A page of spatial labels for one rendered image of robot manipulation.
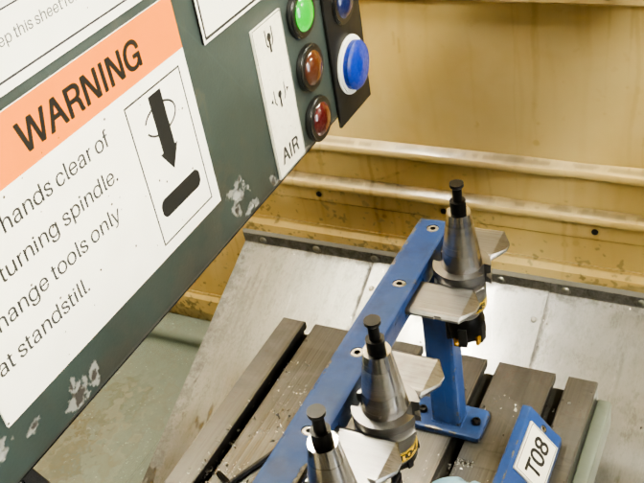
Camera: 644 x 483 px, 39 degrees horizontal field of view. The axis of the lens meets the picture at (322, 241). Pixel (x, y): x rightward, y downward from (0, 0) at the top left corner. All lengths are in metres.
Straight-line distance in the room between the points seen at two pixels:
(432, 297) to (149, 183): 0.61
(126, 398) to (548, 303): 0.87
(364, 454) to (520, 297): 0.77
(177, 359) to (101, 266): 1.57
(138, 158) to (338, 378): 0.52
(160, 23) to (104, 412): 1.54
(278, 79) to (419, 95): 0.94
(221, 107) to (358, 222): 1.18
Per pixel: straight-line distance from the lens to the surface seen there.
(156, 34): 0.40
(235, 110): 0.45
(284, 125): 0.49
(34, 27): 0.34
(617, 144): 1.37
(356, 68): 0.55
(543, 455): 1.19
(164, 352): 1.98
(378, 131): 1.48
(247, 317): 1.67
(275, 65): 0.48
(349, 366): 0.89
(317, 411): 0.71
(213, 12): 0.43
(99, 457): 1.81
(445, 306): 0.96
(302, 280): 1.66
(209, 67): 0.43
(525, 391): 1.31
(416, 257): 1.01
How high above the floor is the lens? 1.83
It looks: 35 degrees down
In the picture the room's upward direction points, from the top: 10 degrees counter-clockwise
